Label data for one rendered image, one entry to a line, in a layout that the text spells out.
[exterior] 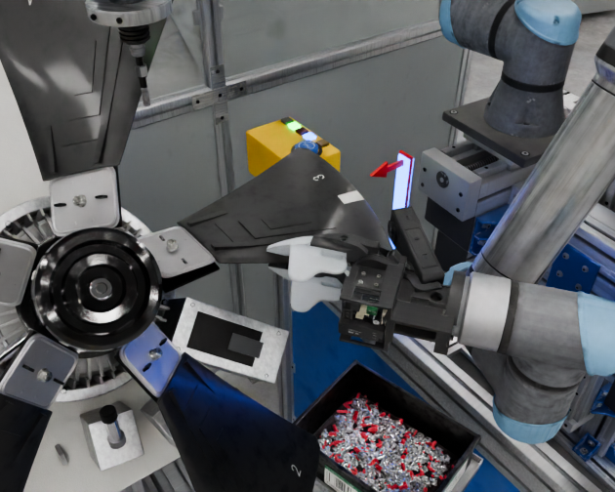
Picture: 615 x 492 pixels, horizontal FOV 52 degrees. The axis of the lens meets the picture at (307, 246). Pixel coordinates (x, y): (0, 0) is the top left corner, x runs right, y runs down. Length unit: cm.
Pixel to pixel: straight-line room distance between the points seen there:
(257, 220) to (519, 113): 67
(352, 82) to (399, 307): 119
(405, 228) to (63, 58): 41
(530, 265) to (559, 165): 12
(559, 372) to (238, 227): 37
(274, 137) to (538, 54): 49
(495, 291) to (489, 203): 66
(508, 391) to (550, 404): 4
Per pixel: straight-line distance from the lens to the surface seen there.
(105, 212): 68
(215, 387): 75
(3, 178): 92
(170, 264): 69
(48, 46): 75
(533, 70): 124
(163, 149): 151
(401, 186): 89
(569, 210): 71
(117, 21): 55
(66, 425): 92
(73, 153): 71
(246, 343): 83
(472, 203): 124
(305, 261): 66
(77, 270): 63
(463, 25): 130
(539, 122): 127
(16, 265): 68
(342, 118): 178
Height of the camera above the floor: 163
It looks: 39 degrees down
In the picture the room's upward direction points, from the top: straight up
